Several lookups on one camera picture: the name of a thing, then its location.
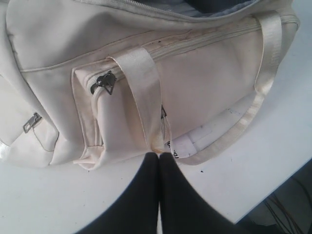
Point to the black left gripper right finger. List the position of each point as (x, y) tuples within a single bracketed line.
[(183, 210)]

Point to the cream duffel bag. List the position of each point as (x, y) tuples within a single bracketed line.
[(94, 82)]

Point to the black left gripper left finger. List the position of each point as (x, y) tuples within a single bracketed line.
[(136, 210)]

